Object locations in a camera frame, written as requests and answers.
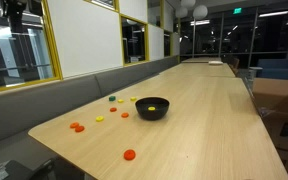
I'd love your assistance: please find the narrow yellow framed window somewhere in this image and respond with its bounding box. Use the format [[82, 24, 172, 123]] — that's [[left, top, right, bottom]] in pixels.
[[163, 29, 173, 58]]

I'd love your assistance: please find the large orange disc with hole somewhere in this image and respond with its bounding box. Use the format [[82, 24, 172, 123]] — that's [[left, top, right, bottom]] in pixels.
[[123, 149, 137, 162]]

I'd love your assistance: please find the white round side table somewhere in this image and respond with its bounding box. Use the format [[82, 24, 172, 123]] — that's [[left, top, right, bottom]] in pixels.
[[249, 66, 263, 80]]

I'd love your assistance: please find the open cardboard box with paper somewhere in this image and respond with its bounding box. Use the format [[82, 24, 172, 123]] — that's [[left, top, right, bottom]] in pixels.
[[260, 99, 288, 180]]

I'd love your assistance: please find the fluorescent ceiling light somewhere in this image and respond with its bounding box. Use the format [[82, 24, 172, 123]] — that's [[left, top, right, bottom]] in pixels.
[[258, 10, 288, 18], [189, 19, 211, 27]]

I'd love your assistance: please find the light wooden table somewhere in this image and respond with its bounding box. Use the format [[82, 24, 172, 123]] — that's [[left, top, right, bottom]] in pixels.
[[181, 56, 223, 64], [158, 63, 237, 79]]

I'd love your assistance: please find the white globe lamp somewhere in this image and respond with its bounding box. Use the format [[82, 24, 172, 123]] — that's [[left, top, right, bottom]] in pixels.
[[174, 7, 189, 19], [192, 4, 209, 21], [180, 0, 197, 9]]

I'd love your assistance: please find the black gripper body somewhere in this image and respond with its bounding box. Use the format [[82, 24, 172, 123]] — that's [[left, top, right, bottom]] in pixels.
[[9, 0, 27, 33]]

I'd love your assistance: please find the large yellow framed window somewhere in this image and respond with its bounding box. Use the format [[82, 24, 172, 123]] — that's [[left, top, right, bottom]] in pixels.
[[0, 0, 64, 96]]

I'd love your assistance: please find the wooden chair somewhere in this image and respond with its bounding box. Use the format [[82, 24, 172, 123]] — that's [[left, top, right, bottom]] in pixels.
[[229, 57, 241, 75]]

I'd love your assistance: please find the blue sofa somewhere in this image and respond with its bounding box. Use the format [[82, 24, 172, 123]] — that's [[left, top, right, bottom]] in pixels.
[[256, 58, 288, 82]]

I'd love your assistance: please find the black bowl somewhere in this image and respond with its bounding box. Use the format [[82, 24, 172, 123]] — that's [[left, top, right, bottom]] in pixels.
[[134, 96, 171, 121]]

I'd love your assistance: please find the black bag with label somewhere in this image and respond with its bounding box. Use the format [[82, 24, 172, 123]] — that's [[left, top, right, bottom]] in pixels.
[[0, 157, 57, 180]]

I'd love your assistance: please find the grey bench sofa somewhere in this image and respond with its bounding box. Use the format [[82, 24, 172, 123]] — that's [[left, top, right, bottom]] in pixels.
[[0, 54, 182, 180]]

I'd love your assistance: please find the plain cardboard box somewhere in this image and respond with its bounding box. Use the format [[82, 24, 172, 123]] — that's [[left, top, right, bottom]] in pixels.
[[252, 77, 288, 113]]

